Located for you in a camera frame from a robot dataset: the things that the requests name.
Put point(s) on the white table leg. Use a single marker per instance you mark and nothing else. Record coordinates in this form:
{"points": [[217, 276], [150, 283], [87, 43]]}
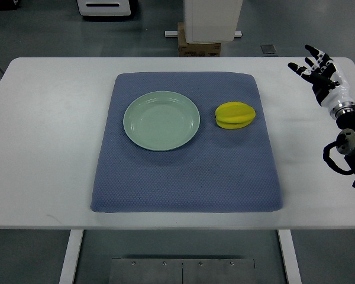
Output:
{"points": [[71, 257], [290, 262]]}

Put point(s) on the brown cardboard box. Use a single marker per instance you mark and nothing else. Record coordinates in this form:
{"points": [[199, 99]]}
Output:
{"points": [[195, 49]]}

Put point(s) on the yellow starfruit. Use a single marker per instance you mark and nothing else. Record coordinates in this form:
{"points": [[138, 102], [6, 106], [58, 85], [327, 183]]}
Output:
{"points": [[234, 115]]}

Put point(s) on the white floor rail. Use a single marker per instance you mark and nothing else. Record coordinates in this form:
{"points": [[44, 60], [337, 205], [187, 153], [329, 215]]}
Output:
{"points": [[207, 34]]}

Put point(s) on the white right table leg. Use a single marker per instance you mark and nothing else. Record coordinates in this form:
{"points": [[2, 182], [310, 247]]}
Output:
{"points": [[290, 262]]}

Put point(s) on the white left table leg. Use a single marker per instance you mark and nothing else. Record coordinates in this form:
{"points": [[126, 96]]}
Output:
{"points": [[71, 257]]}

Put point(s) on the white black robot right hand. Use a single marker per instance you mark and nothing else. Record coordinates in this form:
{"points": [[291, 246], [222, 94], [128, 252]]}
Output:
{"points": [[329, 83]]}

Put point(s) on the small grey floor plate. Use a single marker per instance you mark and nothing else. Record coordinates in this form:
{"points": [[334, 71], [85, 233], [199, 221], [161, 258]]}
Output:
{"points": [[268, 49]]}

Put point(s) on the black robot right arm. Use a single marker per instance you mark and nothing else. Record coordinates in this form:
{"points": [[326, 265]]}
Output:
{"points": [[344, 143]]}

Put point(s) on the pale green plate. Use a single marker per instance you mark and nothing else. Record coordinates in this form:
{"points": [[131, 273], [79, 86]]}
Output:
{"points": [[161, 120]]}

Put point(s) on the white column housing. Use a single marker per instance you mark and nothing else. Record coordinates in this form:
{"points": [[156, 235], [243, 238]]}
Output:
{"points": [[218, 16]]}

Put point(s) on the blue textured mat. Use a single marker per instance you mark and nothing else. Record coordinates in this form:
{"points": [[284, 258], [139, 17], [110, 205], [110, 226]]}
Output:
{"points": [[217, 171]]}

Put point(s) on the white machine base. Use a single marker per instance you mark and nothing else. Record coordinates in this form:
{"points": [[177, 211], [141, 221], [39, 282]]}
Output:
{"points": [[104, 8]]}

